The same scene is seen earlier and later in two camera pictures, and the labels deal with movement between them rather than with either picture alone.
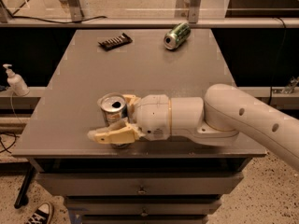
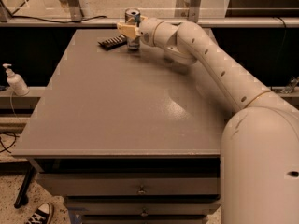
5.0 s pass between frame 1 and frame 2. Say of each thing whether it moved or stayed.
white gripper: moved
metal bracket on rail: stayed
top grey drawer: stayed
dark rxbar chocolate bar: stayed
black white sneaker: stayed
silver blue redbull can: moved
